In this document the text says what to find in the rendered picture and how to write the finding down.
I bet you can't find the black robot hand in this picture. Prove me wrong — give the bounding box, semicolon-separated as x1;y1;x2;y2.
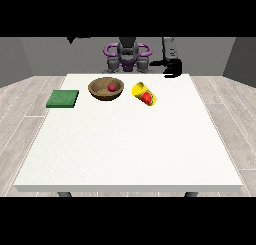
66;37;91;45
148;58;183;79

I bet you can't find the brown wooden bowl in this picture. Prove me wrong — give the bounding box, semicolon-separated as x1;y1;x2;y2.
87;76;125;102

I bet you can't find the green square pad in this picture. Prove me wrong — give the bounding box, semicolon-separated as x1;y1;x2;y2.
45;89;80;109

